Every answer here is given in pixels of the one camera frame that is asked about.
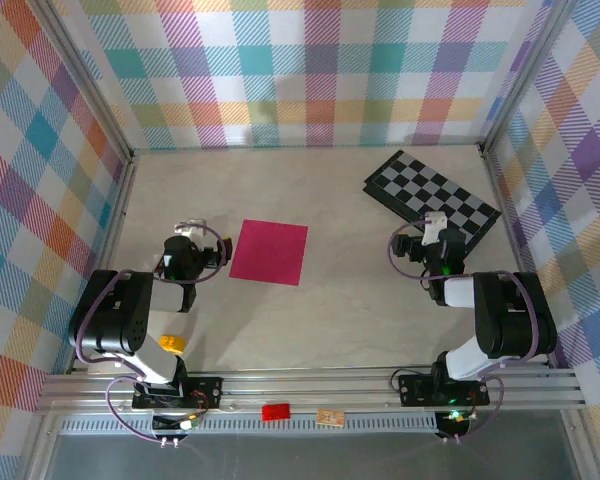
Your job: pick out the pink square paper sheet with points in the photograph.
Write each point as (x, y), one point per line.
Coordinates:
(270, 252)

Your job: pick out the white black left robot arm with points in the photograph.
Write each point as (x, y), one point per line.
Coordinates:
(115, 310)

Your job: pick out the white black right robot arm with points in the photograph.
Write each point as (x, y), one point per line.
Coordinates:
(510, 310)

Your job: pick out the black grey folding chessboard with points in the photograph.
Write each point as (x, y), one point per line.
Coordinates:
(420, 190)

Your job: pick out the yellow toy brick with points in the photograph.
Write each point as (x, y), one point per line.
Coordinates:
(173, 343)

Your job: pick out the small black circuit board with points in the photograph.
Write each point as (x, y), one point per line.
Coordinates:
(452, 417)
(187, 424)

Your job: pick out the red rectangular label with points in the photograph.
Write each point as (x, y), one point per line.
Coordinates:
(276, 412)

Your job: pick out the small orange sticker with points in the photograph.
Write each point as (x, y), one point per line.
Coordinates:
(330, 417)

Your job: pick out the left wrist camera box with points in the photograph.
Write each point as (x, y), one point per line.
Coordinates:
(190, 228)

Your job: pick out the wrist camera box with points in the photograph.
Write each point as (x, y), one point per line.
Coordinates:
(190, 228)
(435, 227)

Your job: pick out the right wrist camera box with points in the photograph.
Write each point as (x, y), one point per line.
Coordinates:
(435, 227)

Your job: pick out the aluminium side rail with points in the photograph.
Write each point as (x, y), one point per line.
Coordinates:
(106, 250)

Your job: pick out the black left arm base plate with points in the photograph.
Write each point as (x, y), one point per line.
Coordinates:
(207, 392)

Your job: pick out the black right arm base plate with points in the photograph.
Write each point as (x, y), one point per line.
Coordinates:
(415, 390)

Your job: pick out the aluminium mounting rail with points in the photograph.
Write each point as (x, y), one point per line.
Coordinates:
(305, 387)

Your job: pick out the aluminium frame post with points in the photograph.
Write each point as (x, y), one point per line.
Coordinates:
(524, 75)
(86, 75)

